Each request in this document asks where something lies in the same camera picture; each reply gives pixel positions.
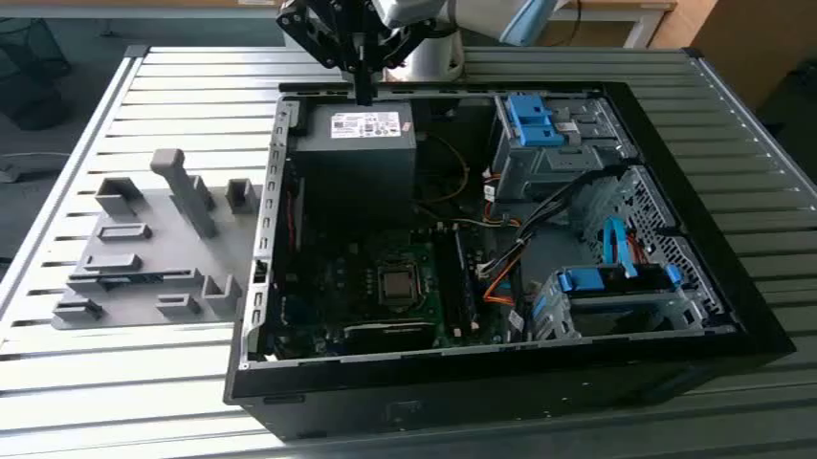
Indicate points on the black mesh waste basket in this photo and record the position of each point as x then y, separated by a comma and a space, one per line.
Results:
33, 72

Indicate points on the grey power supply unit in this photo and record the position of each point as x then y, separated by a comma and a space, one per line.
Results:
320, 141

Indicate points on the black open PC case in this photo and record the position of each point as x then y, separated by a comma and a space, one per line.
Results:
446, 397

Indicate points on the green motherboard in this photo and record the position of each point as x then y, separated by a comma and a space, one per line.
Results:
332, 287

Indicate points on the grey parts rack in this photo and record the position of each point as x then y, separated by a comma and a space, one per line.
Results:
154, 248

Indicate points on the grey metal disk bay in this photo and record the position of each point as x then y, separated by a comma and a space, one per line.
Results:
639, 306

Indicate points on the white object on floor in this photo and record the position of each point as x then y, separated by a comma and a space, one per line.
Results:
33, 165

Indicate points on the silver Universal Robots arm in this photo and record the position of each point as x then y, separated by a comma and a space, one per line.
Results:
434, 57

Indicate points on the black graphics card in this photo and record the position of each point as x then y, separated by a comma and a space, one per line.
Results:
389, 337

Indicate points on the wooden cabinet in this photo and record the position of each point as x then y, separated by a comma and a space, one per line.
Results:
753, 48

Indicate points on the hard disk in blue carrier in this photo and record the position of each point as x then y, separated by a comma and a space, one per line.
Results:
584, 279

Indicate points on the CPU socket with CPU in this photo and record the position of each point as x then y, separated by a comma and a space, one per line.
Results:
397, 283

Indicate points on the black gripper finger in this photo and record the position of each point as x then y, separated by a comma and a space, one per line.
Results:
306, 33
409, 43

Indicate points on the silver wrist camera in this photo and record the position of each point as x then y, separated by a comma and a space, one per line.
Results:
405, 12

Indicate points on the blue plastic drive latch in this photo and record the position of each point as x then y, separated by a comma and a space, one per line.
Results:
531, 129

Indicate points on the grey metal drive cage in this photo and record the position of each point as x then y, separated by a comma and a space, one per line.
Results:
563, 167

